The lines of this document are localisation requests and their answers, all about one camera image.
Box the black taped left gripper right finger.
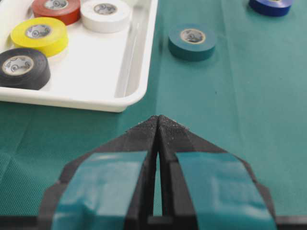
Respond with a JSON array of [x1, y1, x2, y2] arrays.
[[157, 115, 277, 230]]

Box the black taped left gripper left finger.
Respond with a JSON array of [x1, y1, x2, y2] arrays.
[[38, 116, 158, 230]]

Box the black tape roll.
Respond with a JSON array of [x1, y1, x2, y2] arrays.
[[0, 48, 51, 90]]

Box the yellow tape roll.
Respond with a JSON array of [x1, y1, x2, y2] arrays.
[[11, 17, 69, 57]]

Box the white tape roll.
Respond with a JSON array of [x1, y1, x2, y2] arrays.
[[80, 0, 131, 33]]

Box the red tape roll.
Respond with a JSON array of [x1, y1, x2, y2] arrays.
[[31, 0, 81, 25]]

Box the white plastic tray case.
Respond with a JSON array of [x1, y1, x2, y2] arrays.
[[0, 0, 158, 112]]

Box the green tape roll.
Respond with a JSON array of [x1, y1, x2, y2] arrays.
[[168, 23, 216, 61]]

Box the blue tape roll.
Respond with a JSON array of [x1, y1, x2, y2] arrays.
[[248, 0, 294, 17]]

